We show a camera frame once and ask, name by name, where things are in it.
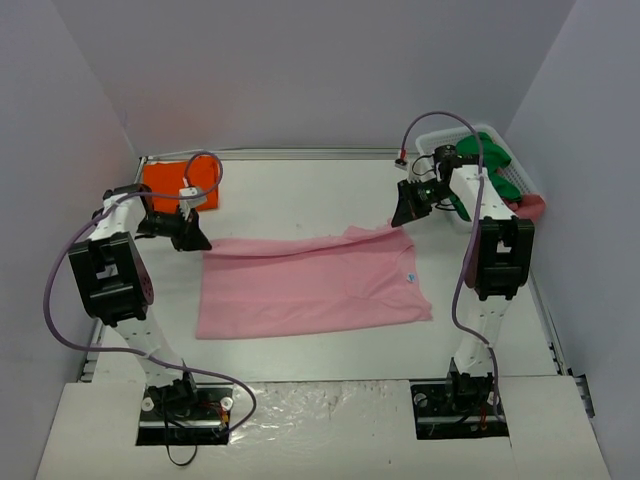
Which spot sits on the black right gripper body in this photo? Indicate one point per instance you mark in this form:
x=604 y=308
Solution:
x=416 y=197

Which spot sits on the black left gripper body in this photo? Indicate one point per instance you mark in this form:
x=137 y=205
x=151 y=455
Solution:
x=185 y=228

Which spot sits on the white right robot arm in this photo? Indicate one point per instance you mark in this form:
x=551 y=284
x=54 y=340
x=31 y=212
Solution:
x=495 y=266

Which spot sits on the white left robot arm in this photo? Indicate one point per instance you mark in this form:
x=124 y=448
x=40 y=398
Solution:
x=116 y=288

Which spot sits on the white plastic basket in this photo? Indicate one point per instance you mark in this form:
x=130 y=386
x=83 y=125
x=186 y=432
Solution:
x=506 y=174

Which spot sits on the folded orange t shirt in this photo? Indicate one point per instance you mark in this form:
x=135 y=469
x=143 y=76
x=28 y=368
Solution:
x=168 y=178

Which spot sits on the green t shirt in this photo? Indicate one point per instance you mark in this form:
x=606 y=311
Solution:
x=495 y=160

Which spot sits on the dark pink t shirt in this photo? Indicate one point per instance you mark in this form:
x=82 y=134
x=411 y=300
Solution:
x=530 y=207

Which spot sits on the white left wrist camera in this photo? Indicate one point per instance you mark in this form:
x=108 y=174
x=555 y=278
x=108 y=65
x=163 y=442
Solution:
x=190 y=198

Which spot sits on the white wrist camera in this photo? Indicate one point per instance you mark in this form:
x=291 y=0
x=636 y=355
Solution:
x=190 y=198
x=420 y=169

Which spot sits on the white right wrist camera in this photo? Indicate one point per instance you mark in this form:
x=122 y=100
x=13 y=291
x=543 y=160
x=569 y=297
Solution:
x=420 y=169

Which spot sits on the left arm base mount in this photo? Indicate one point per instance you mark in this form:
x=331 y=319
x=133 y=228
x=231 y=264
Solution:
x=202 y=421

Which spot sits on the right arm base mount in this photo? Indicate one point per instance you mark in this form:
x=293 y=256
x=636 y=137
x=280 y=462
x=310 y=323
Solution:
x=440 y=413

